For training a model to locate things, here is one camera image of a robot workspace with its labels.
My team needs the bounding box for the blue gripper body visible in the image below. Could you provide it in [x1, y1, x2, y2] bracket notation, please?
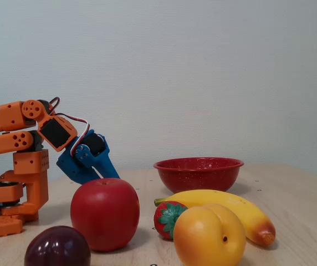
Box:
[56, 129, 111, 175]

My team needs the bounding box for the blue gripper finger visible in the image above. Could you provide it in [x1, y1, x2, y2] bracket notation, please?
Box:
[62, 160, 101, 185]
[74, 144, 121, 180]

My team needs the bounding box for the yellow toy banana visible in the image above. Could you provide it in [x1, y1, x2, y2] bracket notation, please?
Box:
[154, 189, 277, 247]

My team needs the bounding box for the orange robot base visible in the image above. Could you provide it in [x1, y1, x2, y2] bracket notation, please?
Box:
[0, 173, 25, 241]

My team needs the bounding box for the red speckled bowl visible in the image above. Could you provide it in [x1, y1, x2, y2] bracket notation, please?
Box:
[153, 157, 245, 194]

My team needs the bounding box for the red toy apple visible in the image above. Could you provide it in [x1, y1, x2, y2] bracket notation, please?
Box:
[70, 177, 141, 252]

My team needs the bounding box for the dark purple toy plum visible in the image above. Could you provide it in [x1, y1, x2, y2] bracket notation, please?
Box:
[24, 226, 91, 266]

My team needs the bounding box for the red toy strawberry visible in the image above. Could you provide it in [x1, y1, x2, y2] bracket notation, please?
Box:
[154, 201, 188, 241]

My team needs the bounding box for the orange toy peach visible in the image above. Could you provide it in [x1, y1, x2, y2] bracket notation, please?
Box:
[173, 203, 247, 266]

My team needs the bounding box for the red white black servo cable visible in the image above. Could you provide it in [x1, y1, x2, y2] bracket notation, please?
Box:
[47, 96, 91, 156]

